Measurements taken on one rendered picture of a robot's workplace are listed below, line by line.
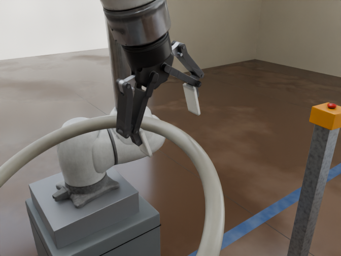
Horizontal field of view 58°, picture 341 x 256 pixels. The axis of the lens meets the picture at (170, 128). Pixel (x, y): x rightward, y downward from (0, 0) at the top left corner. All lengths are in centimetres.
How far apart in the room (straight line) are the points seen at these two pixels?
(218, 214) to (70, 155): 70
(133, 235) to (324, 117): 98
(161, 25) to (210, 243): 31
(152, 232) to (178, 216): 119
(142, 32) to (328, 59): 665
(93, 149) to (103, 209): 21
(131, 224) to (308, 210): 99
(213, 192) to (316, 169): 122
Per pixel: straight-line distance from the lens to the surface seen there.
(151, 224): 123
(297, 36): 734
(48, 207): 120
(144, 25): 44
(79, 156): 108
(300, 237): 194
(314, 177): 171
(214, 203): 49
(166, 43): 48
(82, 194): 116
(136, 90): 52
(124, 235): 118
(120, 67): 103
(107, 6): 44
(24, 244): 244
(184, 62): 57
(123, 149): 111
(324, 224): 263
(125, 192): 118
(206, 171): 53
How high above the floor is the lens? 158
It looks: 24 degrees down
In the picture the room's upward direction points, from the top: straight up
